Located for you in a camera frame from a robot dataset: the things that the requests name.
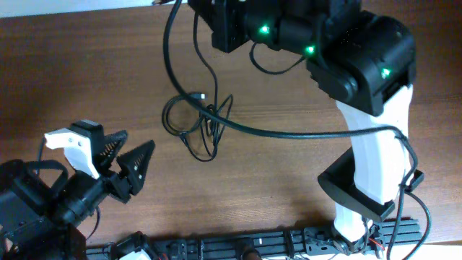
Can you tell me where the left camera cable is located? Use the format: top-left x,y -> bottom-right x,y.
35,136 -> 48,170

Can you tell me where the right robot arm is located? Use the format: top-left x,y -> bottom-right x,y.
189,1 -> 424,254

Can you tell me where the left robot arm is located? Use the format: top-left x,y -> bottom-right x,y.
1,120 -> 155,259

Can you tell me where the right camera cable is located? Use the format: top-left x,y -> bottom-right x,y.
162,0 -> 432,260

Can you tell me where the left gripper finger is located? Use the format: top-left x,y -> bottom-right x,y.
116,140 -> 155,196
94,130 -> 128,170

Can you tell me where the black aluminium mounting rail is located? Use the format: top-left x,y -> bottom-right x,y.
86,217 -> 424,260

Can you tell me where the black USB cable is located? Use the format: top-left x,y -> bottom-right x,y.
160,10 -> 234,163

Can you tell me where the camera cable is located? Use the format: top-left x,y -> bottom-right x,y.
162,0 -> 432,260
35,136 -> 48,170

